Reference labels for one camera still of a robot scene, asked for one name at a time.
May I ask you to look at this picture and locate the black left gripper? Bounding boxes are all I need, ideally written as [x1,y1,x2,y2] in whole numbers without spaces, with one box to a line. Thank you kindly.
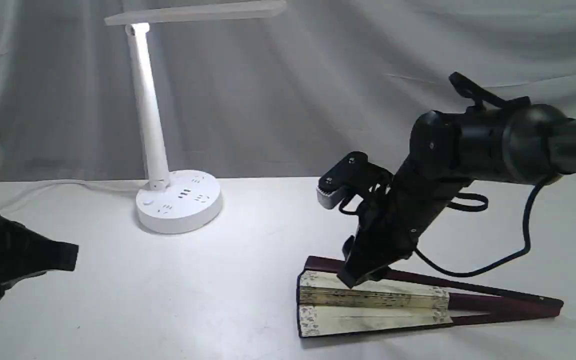
[0,214,80,296]

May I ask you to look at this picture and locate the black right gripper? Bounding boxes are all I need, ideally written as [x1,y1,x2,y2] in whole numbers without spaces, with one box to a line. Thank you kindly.
[337,159,473,289]

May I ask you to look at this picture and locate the paper folding fan dark ribs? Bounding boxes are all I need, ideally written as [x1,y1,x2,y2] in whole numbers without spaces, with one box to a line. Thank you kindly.
[295,256,564,338]

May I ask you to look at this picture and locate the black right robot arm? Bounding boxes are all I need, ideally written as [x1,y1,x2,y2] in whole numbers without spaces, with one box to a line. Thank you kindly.
[336,104,576,289]

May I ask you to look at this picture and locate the white desk lamp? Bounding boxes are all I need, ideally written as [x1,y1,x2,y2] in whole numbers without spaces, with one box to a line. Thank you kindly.
[104,0,287,235]

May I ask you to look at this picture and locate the grey backdrop curtain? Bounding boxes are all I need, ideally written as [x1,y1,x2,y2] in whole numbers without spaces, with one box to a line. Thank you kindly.
[0,0,576,182]

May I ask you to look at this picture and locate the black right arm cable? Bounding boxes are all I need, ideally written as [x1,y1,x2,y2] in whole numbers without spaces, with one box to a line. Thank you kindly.
[413,172,576,278]

